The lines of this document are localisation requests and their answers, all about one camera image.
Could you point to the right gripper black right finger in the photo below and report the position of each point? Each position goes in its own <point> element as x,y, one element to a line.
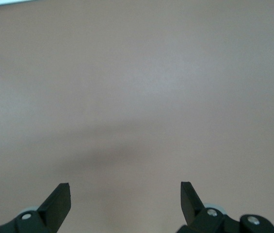
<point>192,208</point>

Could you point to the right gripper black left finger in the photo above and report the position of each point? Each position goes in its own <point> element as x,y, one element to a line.
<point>54,208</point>

